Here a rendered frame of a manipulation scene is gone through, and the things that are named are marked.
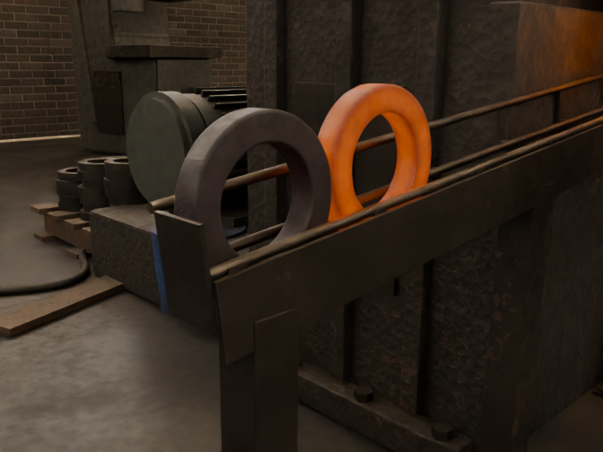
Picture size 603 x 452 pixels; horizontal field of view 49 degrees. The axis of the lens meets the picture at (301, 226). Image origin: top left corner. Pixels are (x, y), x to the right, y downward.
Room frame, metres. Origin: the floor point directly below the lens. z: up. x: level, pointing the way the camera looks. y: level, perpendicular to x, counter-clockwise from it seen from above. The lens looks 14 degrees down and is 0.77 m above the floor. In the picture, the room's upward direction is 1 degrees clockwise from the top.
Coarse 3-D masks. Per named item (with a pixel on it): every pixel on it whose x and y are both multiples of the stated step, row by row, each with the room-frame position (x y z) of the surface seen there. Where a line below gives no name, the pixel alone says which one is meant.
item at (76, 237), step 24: (72, 168) 2.89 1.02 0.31; (96, 168) 2.57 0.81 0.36; (120, 168) 2.38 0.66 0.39; (72, 192) 2.75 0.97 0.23; (96, 192) 2.57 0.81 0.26; (120, 192) 2.39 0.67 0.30; (48, 216) 2.70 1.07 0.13; (72, 216) 2.69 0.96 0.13; (48, 240) 2.79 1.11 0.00; (72, 240) 2.66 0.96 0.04
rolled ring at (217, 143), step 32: (224, 128) 0.60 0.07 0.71; (256, 128) 0.62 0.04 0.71; (288, 128) 0.65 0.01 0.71; (192, 160) 0.60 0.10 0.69; (224, 160) 0.60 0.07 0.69; (288, 160) 0.69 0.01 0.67; (320, 160) 0.69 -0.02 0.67; (192, 192) 0.58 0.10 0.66; (320, 192) 0.69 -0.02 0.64; (288, 224) 0.69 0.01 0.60; (320, 224) 0.69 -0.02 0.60; (224, 256) 0.60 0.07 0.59
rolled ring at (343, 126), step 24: (360, 96) 0.73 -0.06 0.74; (384, 96) 0.76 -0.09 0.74; (408, 96) 0.79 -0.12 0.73; (336, 120) 0.72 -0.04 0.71; (360, 120) 0.73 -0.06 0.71; (408, 120) 0.79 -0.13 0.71; (336, 144) 0.70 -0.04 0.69; (408, 144) 0.81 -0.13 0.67; (336, 168) 0.70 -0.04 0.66; (408, 168) 0.81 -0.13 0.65; (336, 192) 0.70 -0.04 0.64; (336, 216) 0.72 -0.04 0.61
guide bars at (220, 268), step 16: (576, 128) 1.07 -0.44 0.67; (528, 144) 0.98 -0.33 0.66; (544, 144) 1.00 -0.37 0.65; (496, 160) 0.90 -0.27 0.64; (448, 176) 0.83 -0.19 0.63; (464, 176) 0.85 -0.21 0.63; (416, 192) 0.78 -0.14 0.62; (368, 208) 0.72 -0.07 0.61; (384, 208) 0.73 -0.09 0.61; (336, 224) 0.68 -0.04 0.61; (288, 240) 0.63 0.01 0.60; (304, 240) 0.65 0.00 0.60; (240, 256) 0.59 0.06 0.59; (256, 256) 0.60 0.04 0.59; (224, 272) 0.57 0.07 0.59
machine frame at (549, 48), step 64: (256, 0) 1.59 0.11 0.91; (320, 0) 1.44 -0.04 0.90; (384, 0) 1.32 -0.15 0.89; (448, 0) 1.22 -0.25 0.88; (512, 0) 1.21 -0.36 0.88; (576, 0) 1.38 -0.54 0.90; (256, 64) 1.59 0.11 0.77; (320, 64) 1.44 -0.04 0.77; (384, 64) 1.31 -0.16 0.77; (448, 64) 1.21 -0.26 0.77; (512, 64) 1.12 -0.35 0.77; (576, 64) 1.27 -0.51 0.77; (384, 128) 1.30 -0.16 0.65; (448, 128) 1.20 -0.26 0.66; (512, 128) 1.12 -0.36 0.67; (256, 192) 1.59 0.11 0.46; (576, 192) 1.32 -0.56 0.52; (448, 256) 1.19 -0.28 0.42; (576, 256) 1.34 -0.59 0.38; (320, 320) 1.43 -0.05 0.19; (384, 320) 1.30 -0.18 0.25; (448, 320) 1.18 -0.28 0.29; (576, 320) 1.37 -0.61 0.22; (320, 384) 1.35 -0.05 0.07; (384, 384) 1.29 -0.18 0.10; (448, 384) 1.18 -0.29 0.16; (576, 384) 1.40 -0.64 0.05; (448, 448) 1.10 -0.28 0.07
